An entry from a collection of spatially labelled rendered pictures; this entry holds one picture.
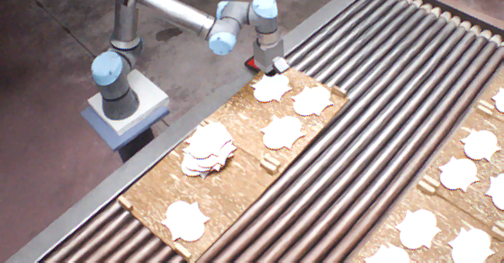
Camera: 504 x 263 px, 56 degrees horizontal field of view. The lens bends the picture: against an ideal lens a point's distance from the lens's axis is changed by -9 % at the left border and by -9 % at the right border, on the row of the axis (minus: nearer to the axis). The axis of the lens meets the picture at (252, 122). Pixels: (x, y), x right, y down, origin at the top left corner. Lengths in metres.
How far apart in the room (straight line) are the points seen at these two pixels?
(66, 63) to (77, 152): 0.88
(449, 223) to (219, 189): 0.73
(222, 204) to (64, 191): 1.58
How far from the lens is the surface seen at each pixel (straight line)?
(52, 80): 3.73
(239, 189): 1.62
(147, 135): 2.07
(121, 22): 1.84
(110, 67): 1.84
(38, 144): 3.34
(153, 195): 1.67
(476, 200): 1.68
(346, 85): 1.93
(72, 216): 1.75
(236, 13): 1.63
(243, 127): 1.78
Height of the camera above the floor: 2.29
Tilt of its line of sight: 49 degrees down
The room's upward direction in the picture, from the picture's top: 7 degrees counter-clockwise
